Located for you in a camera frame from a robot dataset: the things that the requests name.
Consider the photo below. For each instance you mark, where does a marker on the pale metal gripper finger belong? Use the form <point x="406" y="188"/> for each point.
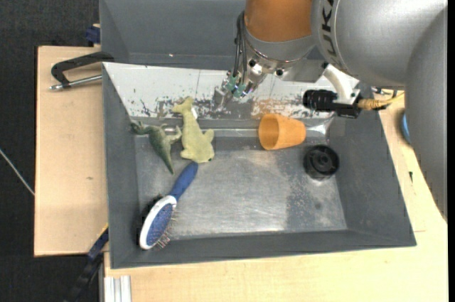
<point x="224" y="102"/>
<point x="219" y="93"/>

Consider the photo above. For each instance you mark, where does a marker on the light green plush animal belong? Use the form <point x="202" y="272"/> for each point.
<point x="193" y="137"/>

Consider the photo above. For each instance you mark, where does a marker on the orange cup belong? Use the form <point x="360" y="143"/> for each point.
<point x="284" y="133"/>

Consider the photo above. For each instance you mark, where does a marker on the dark green toy dinosaur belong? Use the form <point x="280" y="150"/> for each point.
<point x="160" y="144"/>

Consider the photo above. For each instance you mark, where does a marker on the grey metal bin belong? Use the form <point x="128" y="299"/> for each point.
<point x="241" y="194"/>

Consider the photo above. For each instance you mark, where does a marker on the black round cap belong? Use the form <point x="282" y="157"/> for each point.
<point x="321" y="162"/>

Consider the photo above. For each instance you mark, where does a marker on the blue and white brush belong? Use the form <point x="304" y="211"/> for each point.
<point x="160" y="219"/>

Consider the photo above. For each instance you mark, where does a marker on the brown cardboard board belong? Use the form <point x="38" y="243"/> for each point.
<point x="67" y="158"/>

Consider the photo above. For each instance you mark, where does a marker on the black cylinder on white bracket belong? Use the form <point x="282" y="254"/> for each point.
<point x="320" y="99"/>

